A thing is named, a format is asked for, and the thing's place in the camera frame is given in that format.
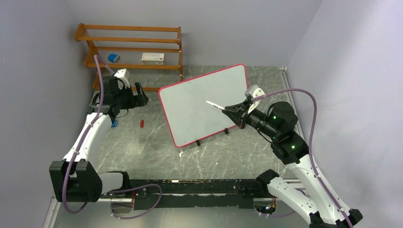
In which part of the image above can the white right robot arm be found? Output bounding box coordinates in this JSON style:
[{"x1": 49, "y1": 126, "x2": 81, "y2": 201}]
[{"x1": 221, "y1": 98, "x2": 363, "y2": 228}]

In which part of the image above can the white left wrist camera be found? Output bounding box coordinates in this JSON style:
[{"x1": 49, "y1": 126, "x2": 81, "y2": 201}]
[{"x1": 114, "y1": 68, "x2": 131, "y2": 89}]

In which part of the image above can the wooden shelf rack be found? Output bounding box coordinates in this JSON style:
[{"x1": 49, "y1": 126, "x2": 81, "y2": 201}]
[{"x1": 74, "y1": 23, "x2": 184, "y2": 82}]

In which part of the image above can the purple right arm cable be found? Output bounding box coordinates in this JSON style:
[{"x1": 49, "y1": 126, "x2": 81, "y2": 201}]
[{"x1": 253, "y1": 88, "x2": 355, "y2": 228}]

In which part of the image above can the pink framed whiteboard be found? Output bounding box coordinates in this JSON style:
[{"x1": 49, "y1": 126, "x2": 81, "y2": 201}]
[{"x1": 158, "y1": 64, "x2": 248, "y2": 148}]

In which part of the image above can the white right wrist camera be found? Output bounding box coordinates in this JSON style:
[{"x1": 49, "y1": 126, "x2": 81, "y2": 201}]
[{"x1": 245, "y1": 85, "x2": 265, "y2": 114}]

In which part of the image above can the white red card box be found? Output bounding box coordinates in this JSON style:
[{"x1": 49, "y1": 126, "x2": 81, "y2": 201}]
[{"x1": 141, "y1": 52, "x2": 165, "y2": 62}]

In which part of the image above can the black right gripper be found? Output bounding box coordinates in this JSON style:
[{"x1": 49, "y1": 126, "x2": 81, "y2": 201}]
[{"x1": 223, "y1": 98, "x2": 280, "y2": 139}]

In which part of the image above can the blue whiteboard eraser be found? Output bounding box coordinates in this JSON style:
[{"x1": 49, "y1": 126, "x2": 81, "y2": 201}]
[{"x1": 107, "y1": 53, "x2": 121, "y2": 63}]

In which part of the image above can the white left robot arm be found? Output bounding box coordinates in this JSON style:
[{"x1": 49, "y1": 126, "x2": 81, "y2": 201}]
[{"x1": 49, "y1": 69, "x2": 149, "y2": 202}]

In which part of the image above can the red capped whiteboard marker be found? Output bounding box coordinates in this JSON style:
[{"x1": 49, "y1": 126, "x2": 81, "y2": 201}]
[{"x1": 206, "y1": 101, "x2": 225, "y2": 110}]

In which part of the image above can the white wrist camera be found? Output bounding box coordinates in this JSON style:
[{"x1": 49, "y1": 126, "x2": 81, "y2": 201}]
[
  {"x1": 245, "y1": 85, "x2": 265, "y2": 114},
  {"x1": 114, "y1": 68, "x2": 131, "y2": 89}
]

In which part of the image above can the aluminium frame rail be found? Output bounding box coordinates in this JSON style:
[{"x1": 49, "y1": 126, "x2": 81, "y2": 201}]
[{"x1": 42, "y1": 179, "x2": 339, "y2": 228}]

